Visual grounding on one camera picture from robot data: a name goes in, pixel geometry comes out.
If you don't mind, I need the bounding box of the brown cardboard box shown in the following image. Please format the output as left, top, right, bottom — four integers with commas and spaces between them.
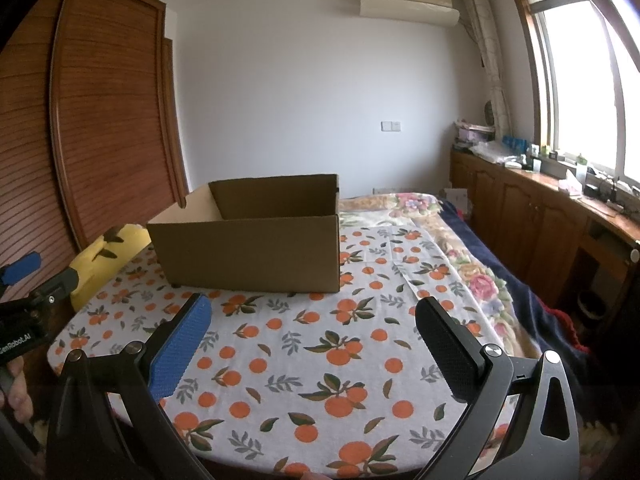
146, 174, 342, 294

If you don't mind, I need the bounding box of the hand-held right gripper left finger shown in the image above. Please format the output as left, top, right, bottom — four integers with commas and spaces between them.
46, 292, 213, 480

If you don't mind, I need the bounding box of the floral blanket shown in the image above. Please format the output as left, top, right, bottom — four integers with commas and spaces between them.
339, 192, 532, 362

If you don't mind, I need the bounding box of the pale patterned curtain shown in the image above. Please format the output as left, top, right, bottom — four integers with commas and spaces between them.
459, 0, 511, 132

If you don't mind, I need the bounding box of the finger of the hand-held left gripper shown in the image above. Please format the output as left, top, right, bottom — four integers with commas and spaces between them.
0, 252, 42, 291
31, 266, 84, 312

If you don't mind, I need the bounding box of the stack of pink boxes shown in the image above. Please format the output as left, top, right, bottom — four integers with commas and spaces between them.
455, 119, 497, 147

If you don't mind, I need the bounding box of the white paper bag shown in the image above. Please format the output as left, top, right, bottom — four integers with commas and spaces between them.
442, 188, 471, 216

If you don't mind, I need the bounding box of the yellow plush pillow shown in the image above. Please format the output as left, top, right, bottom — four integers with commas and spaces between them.
70, 223, 154, 312

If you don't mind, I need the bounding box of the red cloth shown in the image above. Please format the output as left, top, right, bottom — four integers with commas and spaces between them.
547, 304, 592, 357

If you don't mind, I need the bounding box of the brown slatted wooden wardrobe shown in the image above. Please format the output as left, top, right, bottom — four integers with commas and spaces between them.
0, 0, 190, 307

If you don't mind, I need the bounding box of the white plastic bag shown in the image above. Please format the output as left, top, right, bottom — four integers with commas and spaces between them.
470, 140, 522, 166

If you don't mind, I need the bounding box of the wood framed window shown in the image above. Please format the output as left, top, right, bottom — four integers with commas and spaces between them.
505, 0, 640, 187

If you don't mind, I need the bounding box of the orange fruit print cloth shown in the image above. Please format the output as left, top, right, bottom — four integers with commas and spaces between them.
47, 225, 507, 479

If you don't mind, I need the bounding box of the person's left hand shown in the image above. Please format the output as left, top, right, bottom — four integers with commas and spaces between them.
0, 357, 37, 427

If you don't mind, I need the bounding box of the white tissue pack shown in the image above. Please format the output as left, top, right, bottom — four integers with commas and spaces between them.
557, 167, 584, 196

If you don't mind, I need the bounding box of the dark waste bin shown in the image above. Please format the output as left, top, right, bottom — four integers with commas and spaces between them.
577, 289, 609, 322

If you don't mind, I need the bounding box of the long wooden cabinet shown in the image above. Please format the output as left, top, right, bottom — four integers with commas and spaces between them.
448, 147, 640, 327

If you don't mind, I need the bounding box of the white wall air conditioner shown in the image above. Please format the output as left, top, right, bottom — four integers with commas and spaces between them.
360, 0, 461, 27

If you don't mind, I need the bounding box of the dark blue blanket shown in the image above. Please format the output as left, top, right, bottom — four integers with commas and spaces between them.
437, 200, 602, 387

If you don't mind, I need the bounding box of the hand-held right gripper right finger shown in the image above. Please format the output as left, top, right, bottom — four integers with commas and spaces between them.
415, 296, 582, 480

